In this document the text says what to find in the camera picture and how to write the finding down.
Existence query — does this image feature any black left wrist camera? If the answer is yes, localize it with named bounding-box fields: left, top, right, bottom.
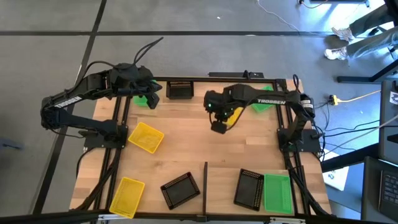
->
left=145, top=92, right=160, bottom=110

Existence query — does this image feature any green slotted plastic basket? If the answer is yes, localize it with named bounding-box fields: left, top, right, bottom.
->
left=263, top=173, right=294, bottom=215
left=133, top=80, right=158, bottom=107
left=251, top=85, right=275, bottom=113

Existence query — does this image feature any black desk leg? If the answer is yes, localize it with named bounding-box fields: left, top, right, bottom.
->
left=337, top=58, right=398, bottom=84

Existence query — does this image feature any black aluminium table frame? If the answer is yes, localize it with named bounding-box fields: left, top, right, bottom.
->
left=74, top=76, right=332, bottom=218

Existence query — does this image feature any grey equipment box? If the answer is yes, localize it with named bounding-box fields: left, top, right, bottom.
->
left=378, top=79, right=398, bottom=164

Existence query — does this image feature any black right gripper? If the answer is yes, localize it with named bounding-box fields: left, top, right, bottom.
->
left=203, top=90, right=234, bottom=124

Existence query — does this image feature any black curved arm cable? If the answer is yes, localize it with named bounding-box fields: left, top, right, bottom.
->
left=75, top=60, right=116, bottom=91

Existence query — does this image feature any white shoe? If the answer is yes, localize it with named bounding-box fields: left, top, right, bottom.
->
left=324, top=46, right=348, bottom=61
left=331, top=26, right=355, bottom=43

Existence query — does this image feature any black bracket bar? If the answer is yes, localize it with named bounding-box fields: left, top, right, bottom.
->
left=208, top=72, right=265, bottom=78

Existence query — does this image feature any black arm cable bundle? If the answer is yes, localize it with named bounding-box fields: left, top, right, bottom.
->
left=76, top=149, right=122, bottom=211
left=284, top=152, right=332, bottom=216

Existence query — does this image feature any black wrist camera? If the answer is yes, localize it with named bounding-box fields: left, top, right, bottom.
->
left=145, top=92, right=160, bottom=110
left=211, top=120, right=228, bottom=135

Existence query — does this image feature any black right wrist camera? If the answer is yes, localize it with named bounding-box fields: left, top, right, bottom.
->
left=211, top=120, right=228, bottom=135

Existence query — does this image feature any white printed paper sheet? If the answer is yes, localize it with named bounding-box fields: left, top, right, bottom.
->
left=322, top=149, right=351, bottom=191

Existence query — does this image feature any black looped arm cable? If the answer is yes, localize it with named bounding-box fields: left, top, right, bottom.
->
left=132, top=36, right=165, bottom=66

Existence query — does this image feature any yellow slotted plastic basket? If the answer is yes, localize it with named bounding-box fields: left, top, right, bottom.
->
left=226, top=107, right=245, bottom=127
left=109, top=177, right=146, bottom=218
left=127, top=122, right=165, bottom=154

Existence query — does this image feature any black laptop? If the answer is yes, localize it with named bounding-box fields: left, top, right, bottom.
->
left=360, top=155, right=398, bottom=223

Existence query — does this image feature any yellow extension cable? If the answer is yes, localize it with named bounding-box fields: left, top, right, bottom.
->
left=338, top=90, right=382, bottom=103

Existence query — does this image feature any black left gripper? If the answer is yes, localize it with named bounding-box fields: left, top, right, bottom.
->
left=108, top=63, right=163, bottom=96

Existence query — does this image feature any black slotted plastic basket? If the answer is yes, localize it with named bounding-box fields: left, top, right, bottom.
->
left=160, top=172, right=201, bottom=210
left=233, top=169, right=265, bottom=212
left=166, top=80, right=195, bottom=100

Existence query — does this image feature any white floor cable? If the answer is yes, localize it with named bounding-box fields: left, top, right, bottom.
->
left=257, top=0, right=312, bottom=35

